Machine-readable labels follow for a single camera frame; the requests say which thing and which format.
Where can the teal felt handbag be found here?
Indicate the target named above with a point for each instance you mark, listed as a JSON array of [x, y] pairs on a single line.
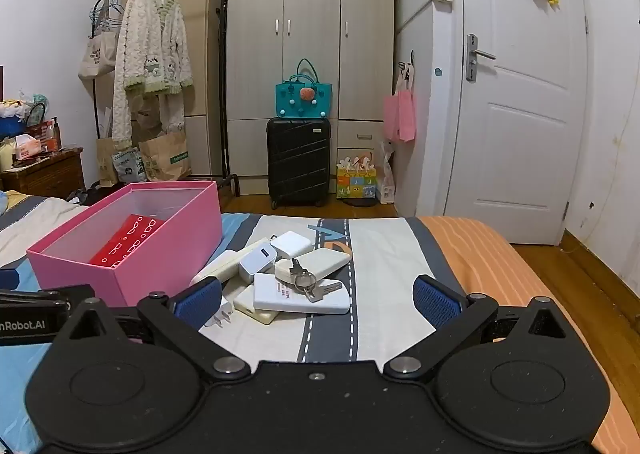
[[305, 96]]

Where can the brown bag with green label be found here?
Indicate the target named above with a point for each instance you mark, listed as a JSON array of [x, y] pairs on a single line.
[[165, 156]]

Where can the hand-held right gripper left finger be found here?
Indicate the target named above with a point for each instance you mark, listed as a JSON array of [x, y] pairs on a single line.
[[200, 296]]

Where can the white square charger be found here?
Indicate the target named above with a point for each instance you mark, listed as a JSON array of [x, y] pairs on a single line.
[[292, 244]]

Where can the dark wooden nightstand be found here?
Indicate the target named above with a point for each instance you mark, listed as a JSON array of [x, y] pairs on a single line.
[[45, 176]]

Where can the cream tote bag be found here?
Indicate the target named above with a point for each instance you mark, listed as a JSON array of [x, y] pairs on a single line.
[[97, 56]]

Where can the white door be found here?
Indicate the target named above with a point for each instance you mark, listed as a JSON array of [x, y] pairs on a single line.
[[520, 134]]

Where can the pink paper bag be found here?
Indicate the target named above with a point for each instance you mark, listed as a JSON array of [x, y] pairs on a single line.
[[400, 114]]

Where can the white plastic bag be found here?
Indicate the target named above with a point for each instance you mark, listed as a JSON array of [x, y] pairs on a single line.
[[387, 179]]

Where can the beige tall cabinet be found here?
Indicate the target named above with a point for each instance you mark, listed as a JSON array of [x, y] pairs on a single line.
[[200, 9]]

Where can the black suitcase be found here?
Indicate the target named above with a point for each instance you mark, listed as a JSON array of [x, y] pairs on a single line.
[[300, 159]]

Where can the striped bed sheet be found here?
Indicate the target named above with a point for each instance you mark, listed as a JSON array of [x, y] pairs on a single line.
[[380, 254]]

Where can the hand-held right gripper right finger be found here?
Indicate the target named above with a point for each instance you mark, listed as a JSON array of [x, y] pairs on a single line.
[[435, 301]]

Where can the white plug charger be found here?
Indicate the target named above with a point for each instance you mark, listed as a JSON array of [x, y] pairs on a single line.
[[222, 315], [250, 304]]

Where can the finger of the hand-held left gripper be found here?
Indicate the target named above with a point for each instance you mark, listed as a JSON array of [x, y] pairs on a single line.
[[65, 294]]

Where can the plain brown paper bag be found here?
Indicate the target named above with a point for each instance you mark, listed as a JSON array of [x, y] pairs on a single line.
[[105, 161]]

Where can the white charger with port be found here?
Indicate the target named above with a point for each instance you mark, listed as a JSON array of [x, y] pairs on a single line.
[[255, 259]]

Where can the patterned grey pouch bag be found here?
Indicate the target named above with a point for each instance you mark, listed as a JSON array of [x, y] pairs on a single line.
[[127, 166]]

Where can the white labelled power bank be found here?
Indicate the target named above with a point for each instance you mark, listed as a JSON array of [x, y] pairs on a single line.
[[295, 296]]

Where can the cream knitted cardigan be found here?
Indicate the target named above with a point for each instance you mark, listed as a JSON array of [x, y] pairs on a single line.
[[150, 44]]

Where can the cream power bank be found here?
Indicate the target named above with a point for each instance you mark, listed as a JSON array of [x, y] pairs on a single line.
[[330, 259]]

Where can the orange white tissue box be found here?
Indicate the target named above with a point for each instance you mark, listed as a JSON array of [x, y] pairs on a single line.
[[29, 149]]

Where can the colourful gift bag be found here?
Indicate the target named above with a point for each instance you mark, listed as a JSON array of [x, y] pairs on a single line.
[[356, 181]]

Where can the pink cardboard box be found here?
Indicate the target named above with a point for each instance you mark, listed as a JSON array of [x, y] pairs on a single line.
[[165, 254]]

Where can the red printed flat case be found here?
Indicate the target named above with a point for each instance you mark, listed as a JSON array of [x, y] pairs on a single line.
[[127, 241]]

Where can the long white power adapter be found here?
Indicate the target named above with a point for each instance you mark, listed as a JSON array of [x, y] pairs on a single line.
[[220, 266]]

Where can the bunch of metal keys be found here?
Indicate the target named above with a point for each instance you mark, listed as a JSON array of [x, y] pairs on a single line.
[[305, 279]]

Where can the black clothes rack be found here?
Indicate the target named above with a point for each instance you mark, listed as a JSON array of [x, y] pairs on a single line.
[[222, 64]]

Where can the light wood three-door wardrobe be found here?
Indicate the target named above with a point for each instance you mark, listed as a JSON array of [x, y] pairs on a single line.
[[310, 84]]

